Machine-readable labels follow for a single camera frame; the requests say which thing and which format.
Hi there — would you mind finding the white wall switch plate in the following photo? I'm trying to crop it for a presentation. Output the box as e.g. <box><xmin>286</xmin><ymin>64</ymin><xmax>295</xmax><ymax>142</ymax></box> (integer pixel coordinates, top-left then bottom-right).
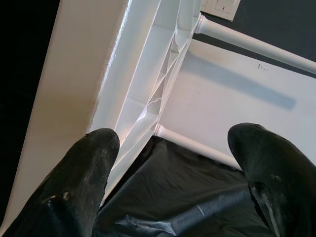
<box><xmin>200</xmin><ymin>0</ymin><xmax>240</xmax><ymax>22</ymax></box>

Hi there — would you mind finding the white board panel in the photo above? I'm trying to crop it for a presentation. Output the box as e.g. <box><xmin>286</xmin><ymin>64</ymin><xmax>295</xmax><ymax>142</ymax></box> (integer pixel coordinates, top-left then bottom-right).
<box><xmin>158</xmin><ymin>37</ymin><xmax>316</xmax><ymax>171</ymax></box>

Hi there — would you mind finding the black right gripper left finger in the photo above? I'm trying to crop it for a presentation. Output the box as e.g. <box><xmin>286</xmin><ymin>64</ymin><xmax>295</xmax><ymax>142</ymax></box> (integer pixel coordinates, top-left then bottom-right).
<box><xmin>0</xmin><ymin>127</ymin><xmax>121</xmax><ymax>237</ymax></box>

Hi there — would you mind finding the white plastic table top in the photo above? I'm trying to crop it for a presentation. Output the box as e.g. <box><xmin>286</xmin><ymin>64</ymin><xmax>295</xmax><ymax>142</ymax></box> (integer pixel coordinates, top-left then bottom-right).
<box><xmin>4</xmin><ymin>0</ymin><xmax>205</xmax><ymax>223</ymax></box>

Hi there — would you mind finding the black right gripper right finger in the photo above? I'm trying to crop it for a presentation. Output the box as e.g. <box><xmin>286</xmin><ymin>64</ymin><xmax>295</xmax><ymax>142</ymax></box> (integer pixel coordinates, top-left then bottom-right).
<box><xmin>227</xmin><ymin>122</ymin><xmax>316</xmax><ymax>237</ymax></box>

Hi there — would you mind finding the black plastic table cover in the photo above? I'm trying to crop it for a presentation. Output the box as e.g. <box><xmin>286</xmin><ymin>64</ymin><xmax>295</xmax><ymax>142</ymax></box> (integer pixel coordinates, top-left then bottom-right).
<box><xmin>93</xmin><ymin>135</ymin><xmax>279</xmax><ymax>237</ymax></box>

